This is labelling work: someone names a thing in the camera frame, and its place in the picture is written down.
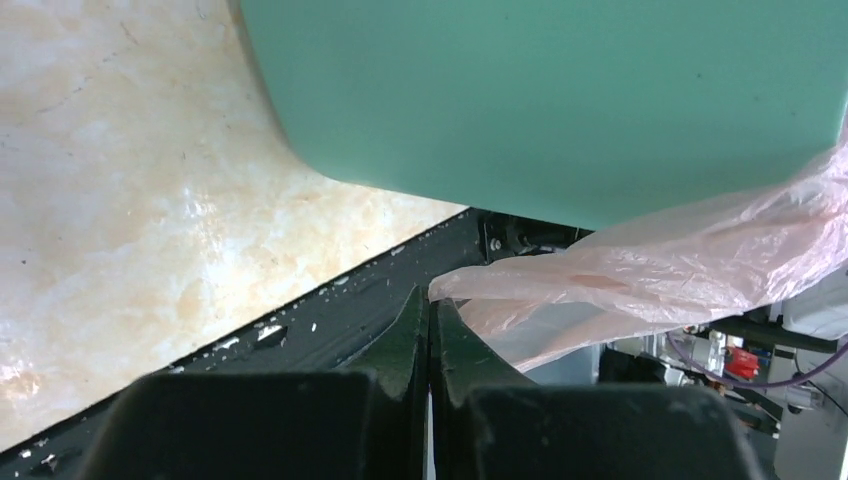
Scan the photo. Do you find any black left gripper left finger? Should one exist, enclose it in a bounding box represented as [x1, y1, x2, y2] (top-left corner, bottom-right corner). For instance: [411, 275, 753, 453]
[79, 288, 429, 479]

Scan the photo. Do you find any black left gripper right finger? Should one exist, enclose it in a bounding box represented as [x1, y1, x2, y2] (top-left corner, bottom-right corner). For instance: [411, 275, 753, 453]
[429, 301, 765, 479]

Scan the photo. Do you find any green plastic trash bin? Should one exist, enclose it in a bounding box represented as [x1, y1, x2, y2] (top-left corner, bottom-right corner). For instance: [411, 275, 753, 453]
[240, 1, 847, 229]

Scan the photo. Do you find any pink plastic trash bag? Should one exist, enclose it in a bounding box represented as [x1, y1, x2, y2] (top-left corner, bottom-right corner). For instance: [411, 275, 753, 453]
[428, 140, 847, 372]

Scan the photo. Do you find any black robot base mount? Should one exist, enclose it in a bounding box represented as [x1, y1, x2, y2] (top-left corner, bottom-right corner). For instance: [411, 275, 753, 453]
[0, 208, 598, 480]

